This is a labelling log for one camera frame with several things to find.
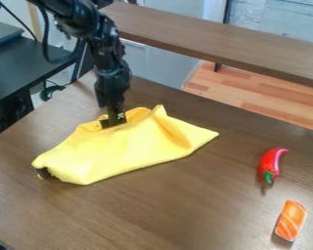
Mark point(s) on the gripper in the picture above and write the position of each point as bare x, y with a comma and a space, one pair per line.
112, 88

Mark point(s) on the yellow cloth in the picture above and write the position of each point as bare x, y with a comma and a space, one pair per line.
124, 148

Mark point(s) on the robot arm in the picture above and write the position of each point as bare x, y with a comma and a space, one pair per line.
91, 29

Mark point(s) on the black desk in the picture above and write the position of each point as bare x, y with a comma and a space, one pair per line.
15, 65

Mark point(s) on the wooden bench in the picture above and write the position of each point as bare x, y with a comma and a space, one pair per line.
233, 39

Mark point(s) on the red toy pepper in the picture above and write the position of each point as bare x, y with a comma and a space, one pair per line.
270, 165

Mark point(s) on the orange toy sushi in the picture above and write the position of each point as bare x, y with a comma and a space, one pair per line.
290, 220

